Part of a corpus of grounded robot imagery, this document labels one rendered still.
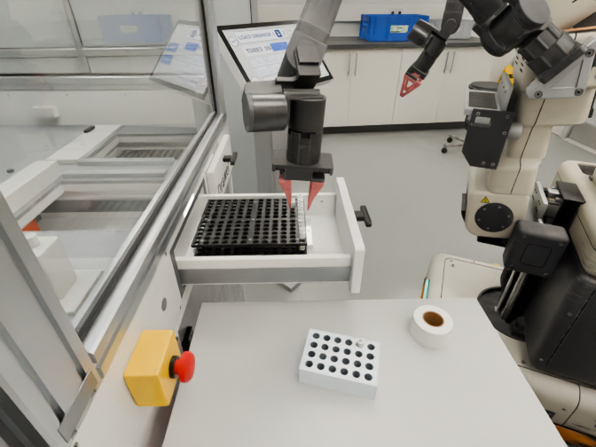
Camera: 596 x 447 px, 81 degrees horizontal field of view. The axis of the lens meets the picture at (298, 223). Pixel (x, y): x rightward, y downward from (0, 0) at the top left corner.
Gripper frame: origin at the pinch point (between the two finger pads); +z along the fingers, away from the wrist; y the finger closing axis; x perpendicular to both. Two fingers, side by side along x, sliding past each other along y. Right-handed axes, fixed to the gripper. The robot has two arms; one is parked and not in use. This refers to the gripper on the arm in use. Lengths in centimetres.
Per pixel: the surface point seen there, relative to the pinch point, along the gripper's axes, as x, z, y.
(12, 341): 39.2, -9.7, 21.5
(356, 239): 4.7, 3.7, -10.6
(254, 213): -8.2, 7.9, 9.3
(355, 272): 7.8, 9.0, -10.9
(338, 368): 22.2, 16.8, -7.8
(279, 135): -106, 26, 10
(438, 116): -332, 73, -153
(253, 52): -96, -11, 21
